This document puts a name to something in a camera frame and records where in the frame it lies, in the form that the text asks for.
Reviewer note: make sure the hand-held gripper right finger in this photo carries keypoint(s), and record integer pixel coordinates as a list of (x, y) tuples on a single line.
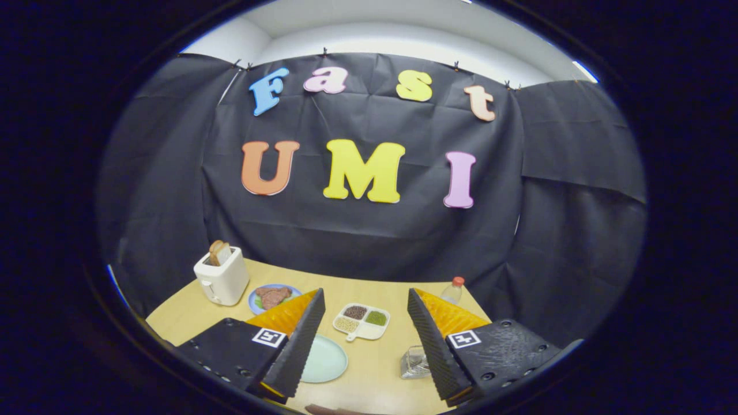
[(435, 351)]

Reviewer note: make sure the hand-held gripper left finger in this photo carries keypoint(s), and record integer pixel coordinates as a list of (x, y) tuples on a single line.
[(300, 351)]

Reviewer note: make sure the light green plate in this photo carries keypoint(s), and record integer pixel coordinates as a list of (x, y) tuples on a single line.
[(326, 360)]

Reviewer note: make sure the brown steak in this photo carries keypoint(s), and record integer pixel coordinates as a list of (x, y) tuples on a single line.
[(274, 297)]

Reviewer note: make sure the clear water bottle red cap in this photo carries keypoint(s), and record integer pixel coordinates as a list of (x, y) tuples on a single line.
[(452, 293)]

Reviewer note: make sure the white divided bean tray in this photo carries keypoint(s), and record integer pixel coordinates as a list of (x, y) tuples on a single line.
[(372, 331)]

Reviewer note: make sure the blue plate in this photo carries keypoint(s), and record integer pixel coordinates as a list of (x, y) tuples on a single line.
[(252, 300)]

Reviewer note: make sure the white toaster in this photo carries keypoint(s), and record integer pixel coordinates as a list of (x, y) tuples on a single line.
[(222, 282)]

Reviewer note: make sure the brown toast slice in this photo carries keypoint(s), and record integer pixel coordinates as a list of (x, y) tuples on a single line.
[(218, 252)]

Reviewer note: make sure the ceiling light panel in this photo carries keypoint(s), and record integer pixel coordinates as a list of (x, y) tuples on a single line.
[(585, 71)]

